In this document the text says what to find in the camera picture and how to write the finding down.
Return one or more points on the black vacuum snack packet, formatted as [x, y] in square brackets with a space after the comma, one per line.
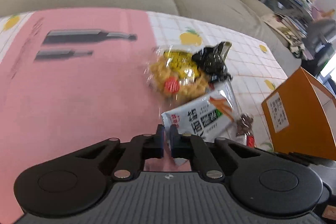
[211, 60]

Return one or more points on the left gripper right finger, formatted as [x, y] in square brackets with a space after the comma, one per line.
[259, 181]

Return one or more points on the cluttered book shelf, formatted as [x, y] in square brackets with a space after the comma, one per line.
[289, 20]

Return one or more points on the yellow label cracker bag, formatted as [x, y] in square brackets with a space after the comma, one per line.
[173, 74]

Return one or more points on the grey office chair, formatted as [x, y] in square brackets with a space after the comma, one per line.
[318, 44]

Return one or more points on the pink patterned tablecloth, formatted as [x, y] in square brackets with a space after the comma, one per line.
[53, 107]

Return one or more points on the white gluten stick packet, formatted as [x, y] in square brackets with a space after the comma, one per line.
[207, 116]

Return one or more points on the person right hand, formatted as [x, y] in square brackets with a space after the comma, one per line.
[329, 213]

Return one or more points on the orange cardboard box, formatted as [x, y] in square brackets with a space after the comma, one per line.
[300, 115]

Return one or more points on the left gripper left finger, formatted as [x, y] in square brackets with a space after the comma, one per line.
[75, 182]

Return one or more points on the cola bottle shaped candy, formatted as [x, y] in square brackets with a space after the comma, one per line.
[244, 134]

